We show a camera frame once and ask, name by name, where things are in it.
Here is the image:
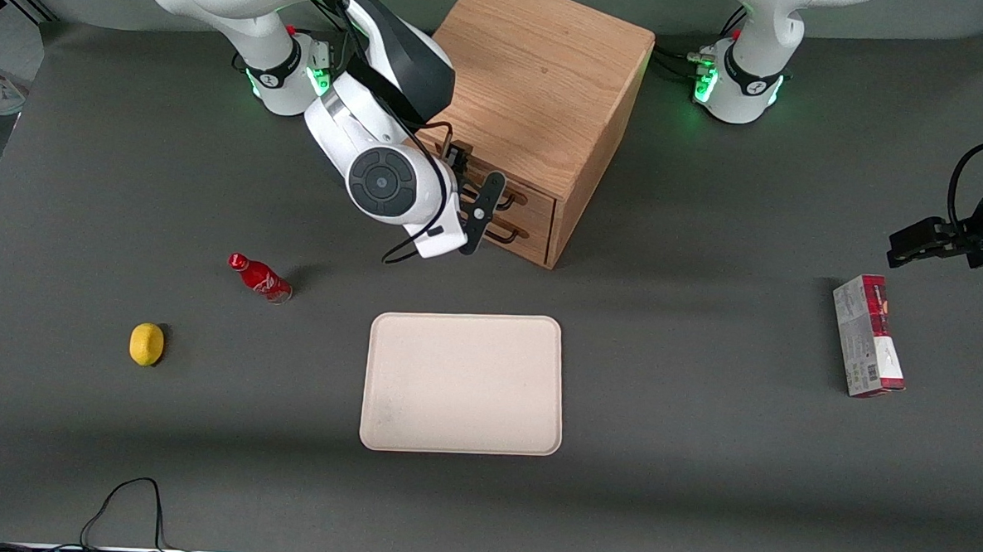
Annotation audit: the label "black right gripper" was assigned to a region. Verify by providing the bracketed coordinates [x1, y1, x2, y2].
[441, 140, 485, 224]

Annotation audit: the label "yellow lemon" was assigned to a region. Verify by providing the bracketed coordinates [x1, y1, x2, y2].
[128, 322, 166, 369]

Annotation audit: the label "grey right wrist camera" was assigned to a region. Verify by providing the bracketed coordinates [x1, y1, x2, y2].
[458, 168, 508, 258]

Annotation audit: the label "red cola bottle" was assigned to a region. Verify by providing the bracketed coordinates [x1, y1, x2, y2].
[225, 252, 296, 306]

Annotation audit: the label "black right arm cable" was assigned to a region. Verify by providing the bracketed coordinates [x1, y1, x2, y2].
[277, 0, 472, 269]

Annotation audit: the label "black looped table cable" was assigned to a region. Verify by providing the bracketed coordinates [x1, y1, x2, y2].
[79, 475, 175, 552]

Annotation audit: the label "wooden drawer with gripped handle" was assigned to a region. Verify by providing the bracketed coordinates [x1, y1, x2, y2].
[415, 132, 559, 231]

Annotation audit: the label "grey and red carton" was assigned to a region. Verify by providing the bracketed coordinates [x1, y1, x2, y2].
[828, 273, 911, 401]

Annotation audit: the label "black closed drawer handle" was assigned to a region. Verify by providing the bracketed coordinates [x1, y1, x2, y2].
[483, 218, 522, 246]

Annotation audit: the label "wooden drawer cabinet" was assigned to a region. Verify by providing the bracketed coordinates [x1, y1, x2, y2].
[409, 0, 658, 274]

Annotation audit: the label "grey shoe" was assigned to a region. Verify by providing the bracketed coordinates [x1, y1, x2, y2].
[0, 79, 28, 118]

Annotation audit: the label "beige plastic tray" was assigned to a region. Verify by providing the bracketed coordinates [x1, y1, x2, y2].
[359, 307, 568, 459]

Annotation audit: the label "wooden closed drawer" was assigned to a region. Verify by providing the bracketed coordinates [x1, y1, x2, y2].
[458, 206, 554, 268]

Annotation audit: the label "black left base cables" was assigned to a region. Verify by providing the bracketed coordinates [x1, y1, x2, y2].
[650, 44, 711, 80]

